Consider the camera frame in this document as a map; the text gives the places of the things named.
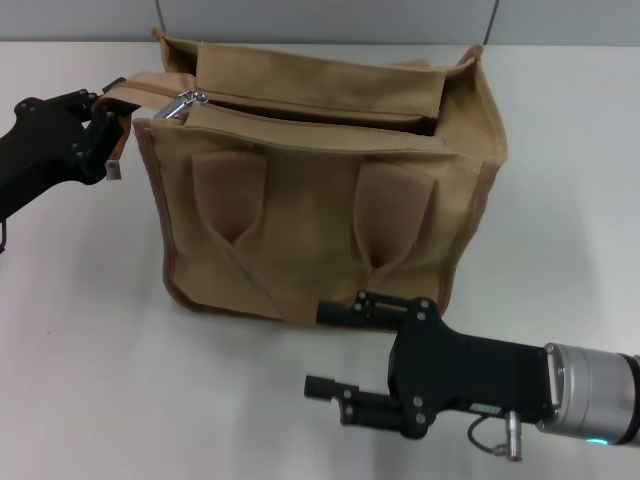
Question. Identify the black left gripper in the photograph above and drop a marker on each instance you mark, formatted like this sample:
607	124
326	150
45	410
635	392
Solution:
40	145

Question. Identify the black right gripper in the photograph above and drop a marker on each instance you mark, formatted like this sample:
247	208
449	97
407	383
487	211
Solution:
465	375

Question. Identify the silver metal zipper pull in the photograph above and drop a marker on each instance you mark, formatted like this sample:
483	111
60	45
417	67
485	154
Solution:
177	107

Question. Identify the khaki canvas food bag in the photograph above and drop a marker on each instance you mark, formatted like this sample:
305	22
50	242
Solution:
320	210

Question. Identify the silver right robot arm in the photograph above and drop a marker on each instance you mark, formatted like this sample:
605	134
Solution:
595	395

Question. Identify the small silver metal tag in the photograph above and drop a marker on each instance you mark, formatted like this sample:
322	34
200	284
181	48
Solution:
113	170

